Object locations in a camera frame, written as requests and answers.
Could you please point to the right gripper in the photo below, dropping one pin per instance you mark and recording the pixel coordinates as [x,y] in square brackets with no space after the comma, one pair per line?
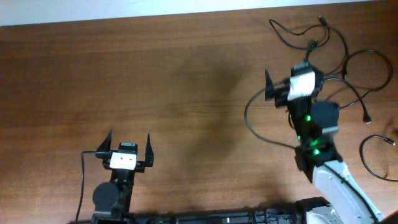
[280,96]

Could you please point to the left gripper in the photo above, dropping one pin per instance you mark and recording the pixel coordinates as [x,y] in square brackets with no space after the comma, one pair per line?
[142,166]

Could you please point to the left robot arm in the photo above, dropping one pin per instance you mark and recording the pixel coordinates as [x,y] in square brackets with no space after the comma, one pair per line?
[112,199]

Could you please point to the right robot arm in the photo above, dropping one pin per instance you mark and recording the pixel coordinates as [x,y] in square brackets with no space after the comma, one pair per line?
[315,124]

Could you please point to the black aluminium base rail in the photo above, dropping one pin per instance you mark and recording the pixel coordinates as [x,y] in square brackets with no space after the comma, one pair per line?
[217,216]

